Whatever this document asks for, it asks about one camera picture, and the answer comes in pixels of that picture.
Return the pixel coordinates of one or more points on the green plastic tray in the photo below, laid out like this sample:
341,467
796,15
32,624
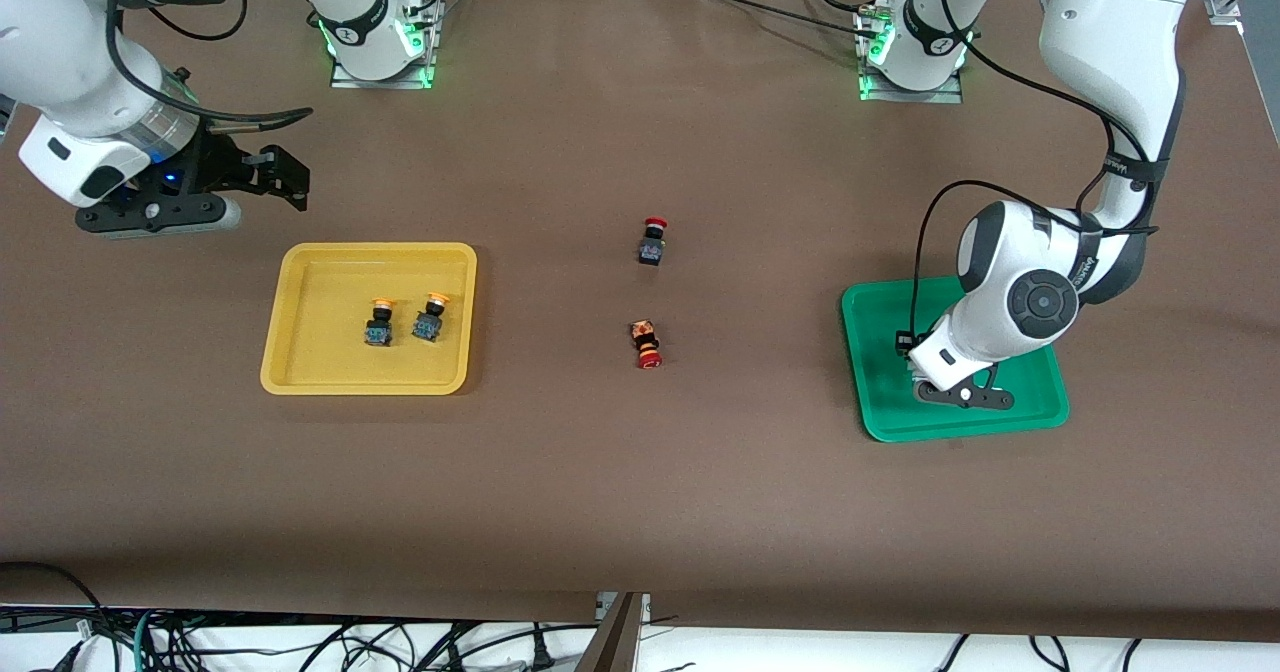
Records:
880,402

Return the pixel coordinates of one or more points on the yellow plastic tray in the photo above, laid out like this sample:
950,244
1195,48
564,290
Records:
310,352

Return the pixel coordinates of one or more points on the yellow push button switch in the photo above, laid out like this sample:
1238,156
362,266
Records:
428,322
378,327

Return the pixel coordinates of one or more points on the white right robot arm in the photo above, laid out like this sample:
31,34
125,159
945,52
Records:
60,52

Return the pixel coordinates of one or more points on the aluminium frame corner bracket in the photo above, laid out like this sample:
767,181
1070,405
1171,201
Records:
1223,5

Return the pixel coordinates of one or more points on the red button orange body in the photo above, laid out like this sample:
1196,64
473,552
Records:
645,337

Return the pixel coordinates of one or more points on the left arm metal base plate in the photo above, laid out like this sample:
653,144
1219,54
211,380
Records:
870,92

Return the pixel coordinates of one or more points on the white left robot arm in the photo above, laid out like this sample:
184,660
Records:
1110,32

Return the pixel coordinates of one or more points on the red button black body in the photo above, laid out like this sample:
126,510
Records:
652,250

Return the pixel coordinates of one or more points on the brown table cover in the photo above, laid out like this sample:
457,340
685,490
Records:
640,502

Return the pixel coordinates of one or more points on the wooden beam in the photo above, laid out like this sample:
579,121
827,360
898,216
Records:
610,642

